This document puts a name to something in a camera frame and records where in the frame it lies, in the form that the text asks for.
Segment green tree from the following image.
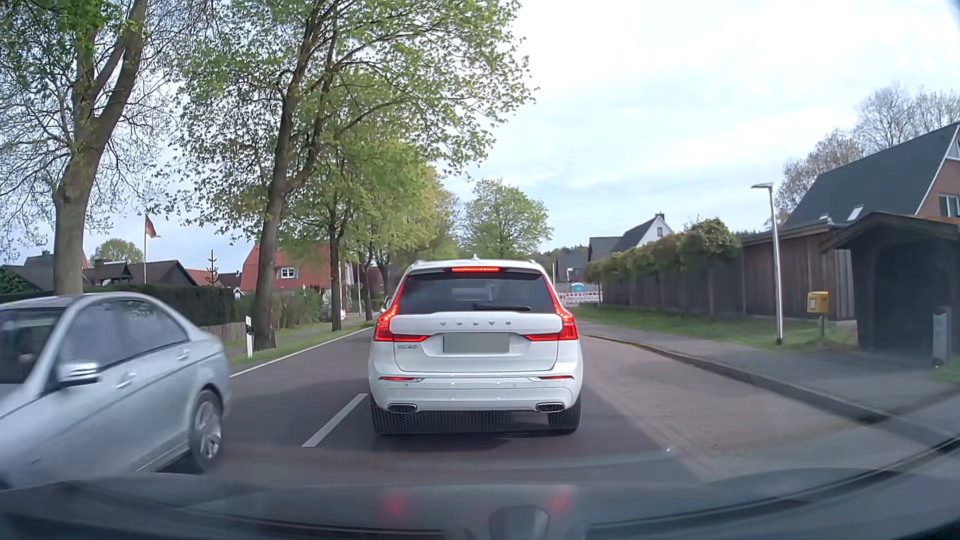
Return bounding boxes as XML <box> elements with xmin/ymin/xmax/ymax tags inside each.
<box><xmin>459</xmin><ymin>177</ymin><xmax>555</xmax><ymax>261</ymax></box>

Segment white suv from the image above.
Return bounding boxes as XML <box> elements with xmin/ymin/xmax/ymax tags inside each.
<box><xmin>367</xmin><ymin>258</ymin><xmax>584</xmax><ymax>435</ymax></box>

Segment white house with dark roof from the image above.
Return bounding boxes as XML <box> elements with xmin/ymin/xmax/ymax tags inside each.
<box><xmin>587</xmin><ymin>213</ymin><xmax>675</xmax><ymax>263</ymax></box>

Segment red brick house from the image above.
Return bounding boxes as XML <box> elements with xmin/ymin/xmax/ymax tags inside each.
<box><xmin>239</xmin><ymin>241</ymin><xmax>354</xmax><ymax>295</ymax></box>

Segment row of trimmed trees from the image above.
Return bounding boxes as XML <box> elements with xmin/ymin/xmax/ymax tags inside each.
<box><xmin>584</xmin><ymin>217</ymin><xmax>743</xmax><ymax>316</ymax></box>

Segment grass verge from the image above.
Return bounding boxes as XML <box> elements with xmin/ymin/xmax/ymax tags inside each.
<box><xmin>225</xmin><ymin>318</ymin><xmax>374</xmax><ymax>369</ymax></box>

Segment road markings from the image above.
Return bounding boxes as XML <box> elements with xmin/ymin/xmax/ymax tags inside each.
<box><xmin>228</xmin><ymin>325</ymin><xmax>375</xmax><ymax>449</ymax></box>

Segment grey asphalt road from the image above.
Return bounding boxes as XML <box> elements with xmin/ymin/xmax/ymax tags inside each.
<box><xmin>161</xmin><ymin>324</ymin><xmax>960</xmax><ymax>487</ymax></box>

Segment grass strip with lawn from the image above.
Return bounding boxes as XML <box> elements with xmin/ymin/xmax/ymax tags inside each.
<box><xmin>592</xmin><ymin>303</ymin><xmax>858</xmax><ymax>352</ymax></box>

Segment low wooden fence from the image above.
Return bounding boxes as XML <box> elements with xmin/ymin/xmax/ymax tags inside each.
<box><xmin>199</xmin><ymin>321</ymin><xmax>249</xmax><ymax>345</ymax></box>

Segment dark green hedge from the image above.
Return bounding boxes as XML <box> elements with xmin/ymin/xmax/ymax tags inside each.
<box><xmin>0</xmin><ymin>283</ymin><xmax>249</xmax><ymax>328</ymax></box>

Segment car's own bonnet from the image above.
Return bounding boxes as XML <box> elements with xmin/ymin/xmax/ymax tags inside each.
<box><xmin>0</xmin><ymin>438</ymin><xmax>960</xmax><ymax>540</ymax></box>

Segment flag on pole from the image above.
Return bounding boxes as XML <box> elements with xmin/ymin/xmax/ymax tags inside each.
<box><xmin>142</xmin><ymin>213</ymin><xmax>159</xmax><ymax>285</ymax></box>

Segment grey paved pavement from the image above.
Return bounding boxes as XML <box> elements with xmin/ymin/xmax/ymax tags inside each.
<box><xmin>576</xmin><ymin>318</ymin><xmax>960</xmax><ymax>436</ymax></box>

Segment dark roofed houses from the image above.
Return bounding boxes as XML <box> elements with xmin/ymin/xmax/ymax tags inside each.
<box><xmin>0</xmin><ymin>250</ymin><xmax>241</xmax><ymax>294</ymax></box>

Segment silver car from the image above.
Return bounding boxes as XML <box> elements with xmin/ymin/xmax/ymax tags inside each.
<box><xmin>0</xmin><ymin>291</ymin><xmax>233</xmax><ymax>490</ymax></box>

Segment bare trees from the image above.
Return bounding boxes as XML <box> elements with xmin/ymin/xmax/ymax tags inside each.
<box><xmin>771</xmin><ymin>82</ymin><xmax>960</xmax><ymax>226</ymax></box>

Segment brick house with dark roof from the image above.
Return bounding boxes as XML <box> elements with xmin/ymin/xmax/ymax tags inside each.
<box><xmin>780</xmin><ymin>121</ymin><xmax>960</xmax><ymax>231</ymax></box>

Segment dark wooden shelter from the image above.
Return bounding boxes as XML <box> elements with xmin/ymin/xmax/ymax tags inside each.
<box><xmin>819</xmin><ymin>212</ymin><xmax>960</xmax><ymax>357</ymax></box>

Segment grey bollard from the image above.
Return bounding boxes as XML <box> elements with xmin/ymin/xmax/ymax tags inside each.
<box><xmin>932</xmin><ymin>306</ymin><xmax>952</xmax><ymax>368</ymax></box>

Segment grey lamp post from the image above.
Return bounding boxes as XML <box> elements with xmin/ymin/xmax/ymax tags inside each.
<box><xmin>750</xmin><ymin>182</ymin><xmax>785</xmax><ymax>347</ymax></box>

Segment yellow post box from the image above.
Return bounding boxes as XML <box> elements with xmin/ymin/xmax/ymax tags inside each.
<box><xmin>806</xmin><ymin>291</ymin><xmax>831</xmax><ymax>339</ymax></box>

